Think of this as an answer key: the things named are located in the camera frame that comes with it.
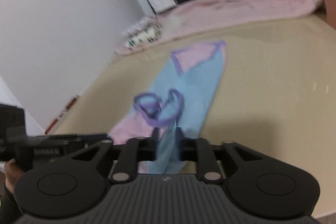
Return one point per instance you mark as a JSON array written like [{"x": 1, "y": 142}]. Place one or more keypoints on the white floral patterned pouch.
[{"x": 146, "y": 31}]

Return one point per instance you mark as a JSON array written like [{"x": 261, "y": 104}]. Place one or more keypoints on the person's left hand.
[{"x": 12, "y": 174}]

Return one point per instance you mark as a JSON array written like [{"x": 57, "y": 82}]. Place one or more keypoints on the pink blanket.
[{"x": 200, "y": 16}]

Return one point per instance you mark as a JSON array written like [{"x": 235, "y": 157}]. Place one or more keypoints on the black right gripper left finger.
[{"x": 119, "y": 163}]

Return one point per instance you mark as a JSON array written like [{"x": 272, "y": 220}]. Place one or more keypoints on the red and white stick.
[{"x": 52, "y": 127}]

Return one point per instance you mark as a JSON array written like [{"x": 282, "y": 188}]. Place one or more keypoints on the blue pink purple garment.
[{"x": 179, "y": 97}]

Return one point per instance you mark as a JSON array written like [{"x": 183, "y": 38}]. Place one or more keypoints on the brown cardboard box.
[{"x": 330, "y": 12}]

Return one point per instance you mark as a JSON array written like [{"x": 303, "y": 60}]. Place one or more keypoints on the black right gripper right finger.
[{"x": 215, "y": 163}]

